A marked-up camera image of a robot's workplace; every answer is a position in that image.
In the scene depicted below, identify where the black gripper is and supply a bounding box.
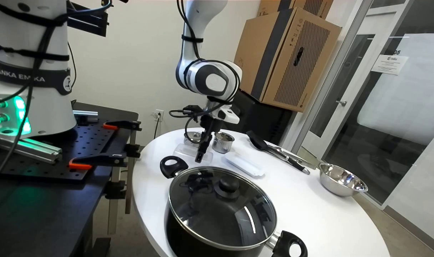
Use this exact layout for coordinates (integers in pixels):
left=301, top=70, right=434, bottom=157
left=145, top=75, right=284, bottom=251
left=194, top=107, right=224, bottom=164

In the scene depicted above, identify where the white flat lid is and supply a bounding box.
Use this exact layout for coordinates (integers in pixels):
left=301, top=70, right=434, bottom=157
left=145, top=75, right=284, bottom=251
left=222, top=154, right=266, bottom=179

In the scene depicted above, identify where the glass pot lid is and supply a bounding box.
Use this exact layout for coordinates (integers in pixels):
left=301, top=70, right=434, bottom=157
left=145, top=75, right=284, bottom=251
left=166, top=164, right=278, bottom=252

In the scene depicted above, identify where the steel mixing bowl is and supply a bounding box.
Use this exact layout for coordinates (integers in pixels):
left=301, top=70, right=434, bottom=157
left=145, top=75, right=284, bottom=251
left=316, top=161, right=369, bottom=198

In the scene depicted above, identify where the small steel pot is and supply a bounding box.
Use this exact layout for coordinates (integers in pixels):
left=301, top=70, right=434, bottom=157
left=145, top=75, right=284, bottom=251
left=184, top=128, right=204, bottom=145
left=211, top=131, right=236, bottom=155

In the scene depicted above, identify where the black orange clamp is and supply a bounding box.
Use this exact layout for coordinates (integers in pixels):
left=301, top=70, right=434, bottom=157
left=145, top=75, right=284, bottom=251
left=101, top=118, right=142, bottom=132
left=65, top=141, right=142, bottom=175

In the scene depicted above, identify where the black spatula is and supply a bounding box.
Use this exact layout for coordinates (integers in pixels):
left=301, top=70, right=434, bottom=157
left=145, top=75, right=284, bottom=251
left=272, top=144, right=312, bottom=175

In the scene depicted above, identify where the black cooking pot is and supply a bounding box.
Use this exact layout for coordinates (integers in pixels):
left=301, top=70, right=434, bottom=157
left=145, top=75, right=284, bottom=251
left=158, top=154, right=309, bottom=257

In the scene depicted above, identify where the brown cardboard box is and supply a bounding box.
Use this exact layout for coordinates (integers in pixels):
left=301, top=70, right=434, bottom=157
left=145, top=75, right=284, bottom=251
left=234, top=7, right=342, bottom=112
left=256, top=0, right=335, bottom=20

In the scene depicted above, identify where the white framed glass door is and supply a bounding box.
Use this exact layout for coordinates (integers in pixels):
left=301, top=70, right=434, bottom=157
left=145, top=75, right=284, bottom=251
left=299, top=0, right=403, bottom=161

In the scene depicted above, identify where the black breadboard table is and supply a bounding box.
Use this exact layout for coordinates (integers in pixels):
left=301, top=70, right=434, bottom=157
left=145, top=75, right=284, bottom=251
left=0, top=101, right=142, bottom=257

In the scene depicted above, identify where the small white paper sign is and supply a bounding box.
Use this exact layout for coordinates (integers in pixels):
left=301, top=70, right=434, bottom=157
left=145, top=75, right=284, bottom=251
left=371, top=52, right=409, bottom=75

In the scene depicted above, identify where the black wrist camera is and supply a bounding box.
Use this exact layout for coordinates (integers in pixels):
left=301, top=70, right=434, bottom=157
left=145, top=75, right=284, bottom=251
left=179, top=102, right=204, bottom=119

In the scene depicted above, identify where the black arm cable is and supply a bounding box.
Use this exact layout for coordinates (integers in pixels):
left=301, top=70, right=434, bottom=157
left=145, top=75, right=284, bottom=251
left=175, top=0, right=202, bottom=61

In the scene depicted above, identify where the black stereo camera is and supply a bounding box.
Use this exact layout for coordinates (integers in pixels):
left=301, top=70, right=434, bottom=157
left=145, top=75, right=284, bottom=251
left=65, top=1, right=108, bottom=37

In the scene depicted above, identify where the aluminium rail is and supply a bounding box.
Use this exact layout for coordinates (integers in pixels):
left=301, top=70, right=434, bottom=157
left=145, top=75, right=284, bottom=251
left=0, top=132, right=64, bottom=165

